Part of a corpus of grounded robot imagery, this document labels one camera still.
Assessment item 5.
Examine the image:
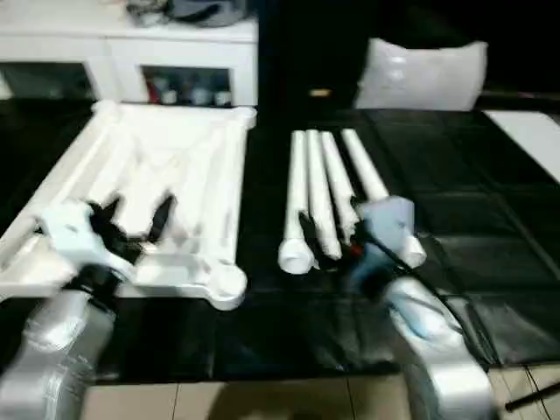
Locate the white plastic table leg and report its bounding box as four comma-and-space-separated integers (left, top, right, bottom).
339, 128, 428, 269
321, 129, 360, 237
277, 129, 317, 276
304, 129, 342, 260

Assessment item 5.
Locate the white plastic table top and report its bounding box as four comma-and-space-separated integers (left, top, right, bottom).
0, 99, 258, 312

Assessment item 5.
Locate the black work mat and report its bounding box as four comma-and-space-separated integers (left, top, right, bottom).
0, 95, 560, 386

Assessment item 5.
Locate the white glass door cabinet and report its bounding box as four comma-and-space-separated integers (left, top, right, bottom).
0, 17, 259, 109

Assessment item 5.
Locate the black box with gold label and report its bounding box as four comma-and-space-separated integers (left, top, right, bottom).
256, 0, 373, 110

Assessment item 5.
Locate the flat white board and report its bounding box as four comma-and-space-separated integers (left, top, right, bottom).
483, 108, 560, 170

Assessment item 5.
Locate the dark grey bag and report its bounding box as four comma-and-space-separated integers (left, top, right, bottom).
126, 0, 250, 27

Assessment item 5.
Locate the black metal stand bar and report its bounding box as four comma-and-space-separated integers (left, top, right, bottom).
505, 384, 560, 412

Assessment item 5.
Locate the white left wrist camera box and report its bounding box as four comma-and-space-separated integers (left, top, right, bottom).
37, 200, 137, 281

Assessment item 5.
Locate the thin floor cable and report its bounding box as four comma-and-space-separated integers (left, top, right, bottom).
522, 367, 560, 420

